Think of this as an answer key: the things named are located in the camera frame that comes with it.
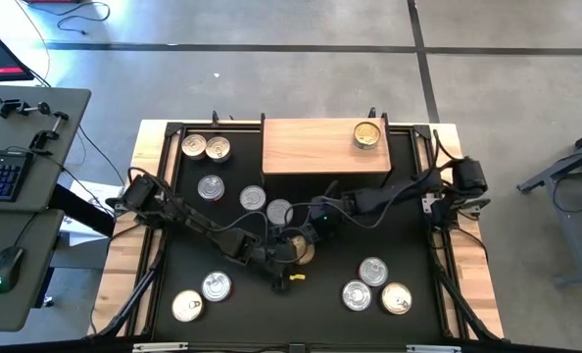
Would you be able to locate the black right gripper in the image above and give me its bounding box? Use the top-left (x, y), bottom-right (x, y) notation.
top-left (289, 195), bottom-right (347, 249)

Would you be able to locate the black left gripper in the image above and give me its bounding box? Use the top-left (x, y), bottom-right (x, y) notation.
top-left (221, 229), bottom-right (303, 295)

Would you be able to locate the gold-lidded albacore tuna can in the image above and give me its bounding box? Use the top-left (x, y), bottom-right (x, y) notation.
top-left (290, 234), bottom-right (316, 267)
top-left (353, 121), bottom-right (382, 151)

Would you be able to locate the green albacore tuna can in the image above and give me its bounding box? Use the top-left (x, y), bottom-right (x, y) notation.
top-left (266, 198), bottom-right (295, 227)
top-left (239, 184), bottom-right (267, 212)

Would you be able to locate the silver-lidded seafood can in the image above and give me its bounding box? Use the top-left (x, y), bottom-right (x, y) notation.
top-left (201, 271), bottom-right (233, 303)

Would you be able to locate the wooden shelf with black legs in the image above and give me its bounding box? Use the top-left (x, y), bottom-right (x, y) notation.
top-left (260, 107), bottom-right (394, 187)

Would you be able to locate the gold-lidded seafood can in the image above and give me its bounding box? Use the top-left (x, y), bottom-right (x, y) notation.
top-left (380, 281), bottom-right (413, 316)

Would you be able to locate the white paper sheet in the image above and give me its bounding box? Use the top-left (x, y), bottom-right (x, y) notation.
top-left (58, 179), bottom-right (125, 246)

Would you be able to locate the black desk support beam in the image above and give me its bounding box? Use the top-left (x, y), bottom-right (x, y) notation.
top-left (48, 183), bottom-right (117, 237)

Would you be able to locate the grey desk top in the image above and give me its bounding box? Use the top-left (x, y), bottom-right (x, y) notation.
top-left (0, 209), bottom-right (66, 333)
top-left (0, 83), bottom-right (92, 213)

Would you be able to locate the grey metal table base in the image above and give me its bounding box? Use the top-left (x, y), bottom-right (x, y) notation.
top-left (515, 122), bottom-right (582, 290)

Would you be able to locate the black desk clamp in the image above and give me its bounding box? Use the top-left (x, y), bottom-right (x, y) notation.
top-left (27, 110), bottom-right (71, 151)
top-left (0, 95), bottom-right (52, 120)

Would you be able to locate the black computer mouse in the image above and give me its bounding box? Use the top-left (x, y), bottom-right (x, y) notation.
top-left (0, 244), bottom-right (26, 295)

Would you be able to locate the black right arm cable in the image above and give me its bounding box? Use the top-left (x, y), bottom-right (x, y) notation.
top-left (283, 127), bottom-right (468, 231)

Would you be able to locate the silver metal bracket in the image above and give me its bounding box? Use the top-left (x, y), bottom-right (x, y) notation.
top-left (132, 341), bottom-right (189, 353)
top-left (406, 344), bottom-right (462, 353)

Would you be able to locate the black metal table frame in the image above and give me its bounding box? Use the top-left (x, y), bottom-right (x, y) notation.
top-left (87, 110), bottom-right (506, 344)

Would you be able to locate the black desk cable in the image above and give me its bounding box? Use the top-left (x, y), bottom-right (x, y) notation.
top-left (77, 125), bottom-right (126, 187)

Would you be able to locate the black cable on grey base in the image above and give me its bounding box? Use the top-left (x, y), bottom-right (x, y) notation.
top-left (551, 161), bottom-right (582, 215)

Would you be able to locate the black floor cable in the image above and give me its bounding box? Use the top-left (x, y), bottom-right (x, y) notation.
top-left (55, 0), bottom-right (112, 35)

